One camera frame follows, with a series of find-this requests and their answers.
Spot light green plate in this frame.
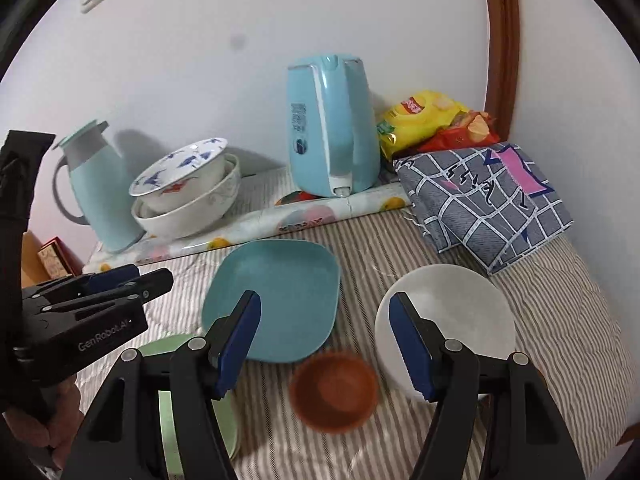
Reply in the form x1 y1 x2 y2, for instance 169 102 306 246
137 334 241 478

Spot white grey floral bowl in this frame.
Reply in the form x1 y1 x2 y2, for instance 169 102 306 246
131 154 242 240

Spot person's left hand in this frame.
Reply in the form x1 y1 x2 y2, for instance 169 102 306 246
5 375 86 467

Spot small patterned box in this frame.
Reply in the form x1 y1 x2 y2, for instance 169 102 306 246
39 239 72 281

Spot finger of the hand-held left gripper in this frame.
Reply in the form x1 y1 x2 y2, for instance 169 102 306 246
22 268 174 323
75 264 142 292

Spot brown wooden door frame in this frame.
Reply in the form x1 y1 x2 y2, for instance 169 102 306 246
482 0 518 143

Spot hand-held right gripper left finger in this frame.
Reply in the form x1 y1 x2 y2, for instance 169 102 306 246
60 290 263 480

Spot grey checked folded cloth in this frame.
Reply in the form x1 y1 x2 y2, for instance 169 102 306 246
393 142 573 275

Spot red snack bag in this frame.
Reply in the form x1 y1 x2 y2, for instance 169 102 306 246
417 110 501 153

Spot yellow snack bag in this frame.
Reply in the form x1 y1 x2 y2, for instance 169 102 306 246
377 90 471 161

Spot light blue electric kettle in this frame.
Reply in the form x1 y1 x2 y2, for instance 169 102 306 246
286 55 382 198

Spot light blue square plate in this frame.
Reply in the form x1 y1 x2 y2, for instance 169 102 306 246
201 240 342 363

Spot striped quilt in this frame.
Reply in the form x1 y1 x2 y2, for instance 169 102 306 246
75 165 626 480

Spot fish print ceramic bowl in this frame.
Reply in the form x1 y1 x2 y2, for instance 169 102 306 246
129 137 228 213

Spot teal thermos jug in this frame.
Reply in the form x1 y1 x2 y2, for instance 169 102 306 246
52 120 146 253

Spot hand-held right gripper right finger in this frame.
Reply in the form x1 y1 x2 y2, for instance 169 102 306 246
389 291 586 480

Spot small brown bowl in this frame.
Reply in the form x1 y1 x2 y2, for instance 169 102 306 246
290 351 379 433

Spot plain white bowl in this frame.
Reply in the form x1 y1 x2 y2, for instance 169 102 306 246
375 265 517 402

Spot fruit print tablecloth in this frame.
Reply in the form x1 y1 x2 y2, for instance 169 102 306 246
82 167 413 276

